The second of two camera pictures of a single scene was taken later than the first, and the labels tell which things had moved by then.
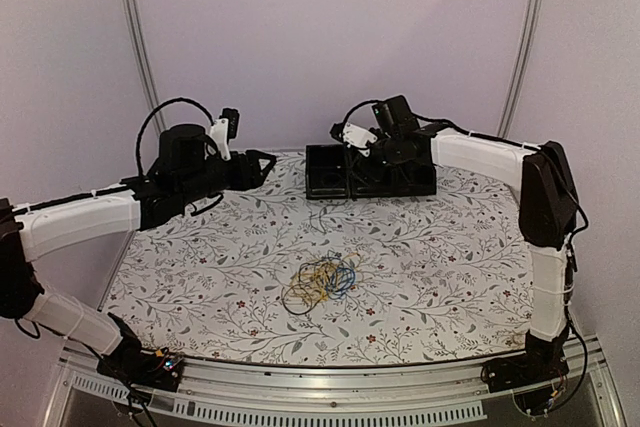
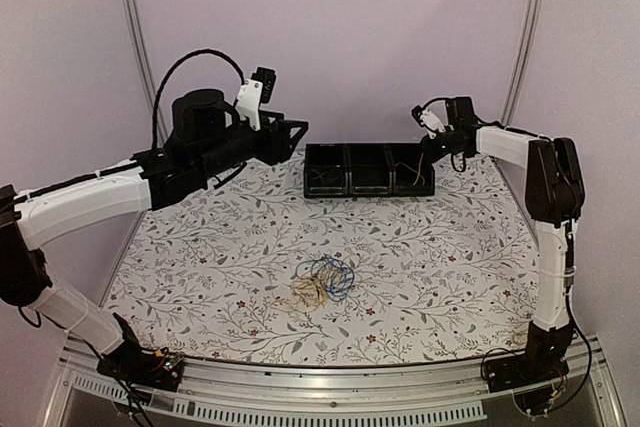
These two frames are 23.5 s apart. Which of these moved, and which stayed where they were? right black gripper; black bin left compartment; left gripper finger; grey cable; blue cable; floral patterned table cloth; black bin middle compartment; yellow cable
Moved: right black gripper; left gripper finger; grey cable
Stayed: black bin middle compartment; blue cable; black bin left compartment; yellow cable; floral patterned table cloth
